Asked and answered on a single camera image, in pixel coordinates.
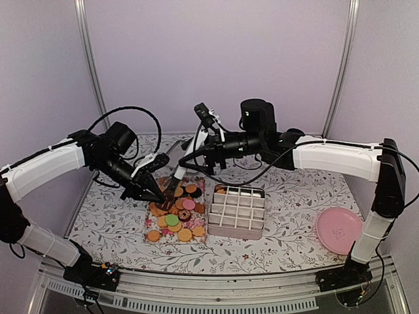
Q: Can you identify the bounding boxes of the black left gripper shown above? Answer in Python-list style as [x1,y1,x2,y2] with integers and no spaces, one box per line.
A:
[94,152,166,203]

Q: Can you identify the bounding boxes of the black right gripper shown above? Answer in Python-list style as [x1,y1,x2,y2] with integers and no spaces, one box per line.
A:
[178,128,263,176]

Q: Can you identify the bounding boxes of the metal serving tongs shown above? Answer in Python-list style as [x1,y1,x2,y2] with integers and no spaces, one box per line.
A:
[156,130,208,211]

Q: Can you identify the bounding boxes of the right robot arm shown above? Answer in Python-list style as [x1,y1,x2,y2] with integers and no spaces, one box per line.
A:
[175,99,407,285]

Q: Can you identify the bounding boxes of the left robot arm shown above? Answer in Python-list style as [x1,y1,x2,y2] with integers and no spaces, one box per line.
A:
[1,122,169,284]

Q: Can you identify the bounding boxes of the metal tin lid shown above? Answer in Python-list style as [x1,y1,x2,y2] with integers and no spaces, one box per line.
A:
[166,138,192,170]

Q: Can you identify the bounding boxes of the tan round cookie on black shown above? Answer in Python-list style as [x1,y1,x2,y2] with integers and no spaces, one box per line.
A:
[185,184,197,194]

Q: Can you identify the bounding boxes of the green sandwich cookie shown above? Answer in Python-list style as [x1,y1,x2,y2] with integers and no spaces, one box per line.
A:
[166,214,179,226]

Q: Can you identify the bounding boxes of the pink sandwich cookie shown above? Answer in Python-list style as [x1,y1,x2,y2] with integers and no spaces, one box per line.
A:
[182,199,196,211]

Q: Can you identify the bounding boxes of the chocolate sprinkle donut cookie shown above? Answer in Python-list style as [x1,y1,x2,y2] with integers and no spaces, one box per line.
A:
[178,210,192,222]

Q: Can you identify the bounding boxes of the floral rectangular tray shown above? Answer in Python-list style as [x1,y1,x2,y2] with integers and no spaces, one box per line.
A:
[143,177,207,245]

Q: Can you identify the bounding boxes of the beige embossed round biscuit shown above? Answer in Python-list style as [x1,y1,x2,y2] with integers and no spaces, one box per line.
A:
[177,228,193,243]

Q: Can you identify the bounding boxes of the pink divided cookie tin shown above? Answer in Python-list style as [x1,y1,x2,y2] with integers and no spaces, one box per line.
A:
[208,184,266,240]

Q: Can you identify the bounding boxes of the pink plate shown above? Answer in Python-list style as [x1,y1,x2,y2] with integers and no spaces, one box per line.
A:
[316,207,363,255]

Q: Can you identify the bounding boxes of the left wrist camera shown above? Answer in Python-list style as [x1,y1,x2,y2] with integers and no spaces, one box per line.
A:
[130,153,170,179]

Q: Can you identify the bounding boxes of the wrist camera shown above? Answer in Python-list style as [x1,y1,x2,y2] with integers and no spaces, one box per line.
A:
[130,153,170,179]
[194,103,219,131]

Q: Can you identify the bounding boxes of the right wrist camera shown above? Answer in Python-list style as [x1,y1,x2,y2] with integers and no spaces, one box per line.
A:
[194,103,219,131]

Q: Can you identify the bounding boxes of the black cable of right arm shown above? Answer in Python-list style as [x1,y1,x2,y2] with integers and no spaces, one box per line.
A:
[192,120,419,210]

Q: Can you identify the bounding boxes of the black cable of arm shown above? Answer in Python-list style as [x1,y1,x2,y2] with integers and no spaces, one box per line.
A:
[192,120,419,210]
[88,105,162,154]

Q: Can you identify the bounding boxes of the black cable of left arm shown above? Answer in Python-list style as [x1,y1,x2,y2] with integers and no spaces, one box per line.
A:
[88,105,162,154]

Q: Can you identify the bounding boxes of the aluminium front rail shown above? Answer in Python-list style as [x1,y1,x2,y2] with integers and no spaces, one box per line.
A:
[28,255,413,313]

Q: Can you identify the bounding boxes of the left metal frame post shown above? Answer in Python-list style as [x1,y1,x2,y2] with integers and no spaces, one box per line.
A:
[74,0,106,114]

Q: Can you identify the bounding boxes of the metal frame post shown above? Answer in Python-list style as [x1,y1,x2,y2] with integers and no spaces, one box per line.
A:
[321,0,360,137]
[74,0,106,114]

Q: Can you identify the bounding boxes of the right metal frame post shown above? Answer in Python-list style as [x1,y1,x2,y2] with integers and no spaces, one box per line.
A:
[321,0,360,137]

